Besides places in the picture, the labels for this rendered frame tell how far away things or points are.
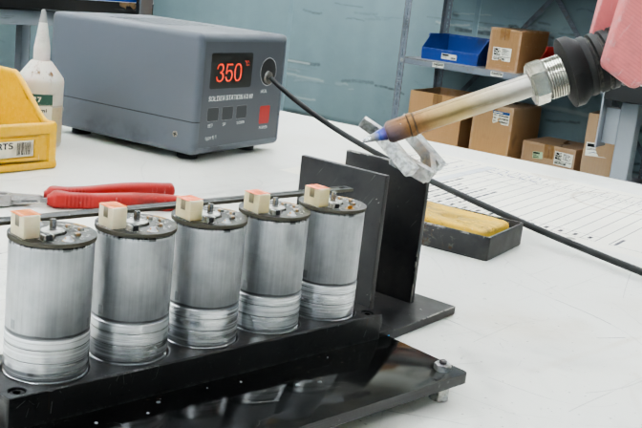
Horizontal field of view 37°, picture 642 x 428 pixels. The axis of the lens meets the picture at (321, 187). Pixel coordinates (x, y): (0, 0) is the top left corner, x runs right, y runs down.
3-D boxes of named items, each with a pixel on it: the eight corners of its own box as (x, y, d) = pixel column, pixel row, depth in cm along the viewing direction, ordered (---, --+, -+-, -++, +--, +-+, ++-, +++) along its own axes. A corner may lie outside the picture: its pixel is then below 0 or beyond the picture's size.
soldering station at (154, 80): (279, 150, 80) (290, 34, 78) (192, 164, 70) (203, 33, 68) (140, 120, 88) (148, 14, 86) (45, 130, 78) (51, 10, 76)
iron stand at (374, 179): (323, 403, 41) (462, 258, 36) (213, 250, 44) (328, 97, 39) (399, 368, 46) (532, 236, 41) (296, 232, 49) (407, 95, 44)
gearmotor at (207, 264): (247, 365, 32) (263, 218, 31) (188, 379, 31) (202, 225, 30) (204, 340, 34) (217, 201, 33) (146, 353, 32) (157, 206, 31)
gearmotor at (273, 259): (309, 350, 34) (325, 211, 33) (256, 363, 33) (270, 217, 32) (265, 328, 36) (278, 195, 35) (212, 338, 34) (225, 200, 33)
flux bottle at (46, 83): (6, 139, 72) (11, 5, 70) (49, 139, 74) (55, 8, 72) (25, 149, 69) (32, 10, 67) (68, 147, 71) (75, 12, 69)
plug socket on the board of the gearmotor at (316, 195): (333, 205, 35) (335, 187, 35) (316, 207, 34) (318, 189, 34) (318, 201, 35) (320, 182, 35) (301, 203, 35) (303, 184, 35)
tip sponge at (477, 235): (521, 245, 58) (524, 220, 57) (486, 262, 53) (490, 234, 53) (410, 218, 61) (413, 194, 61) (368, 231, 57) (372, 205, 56)
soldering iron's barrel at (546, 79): (394, 157, 33) (574, 96, 33) (379, 114, 33) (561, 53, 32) (392, 151, 35) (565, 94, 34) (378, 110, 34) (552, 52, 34)
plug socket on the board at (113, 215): (134, 227, 29) (135, 206, 29) (109, 230, 28) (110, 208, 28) (119, 221, 29) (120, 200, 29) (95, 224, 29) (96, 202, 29)
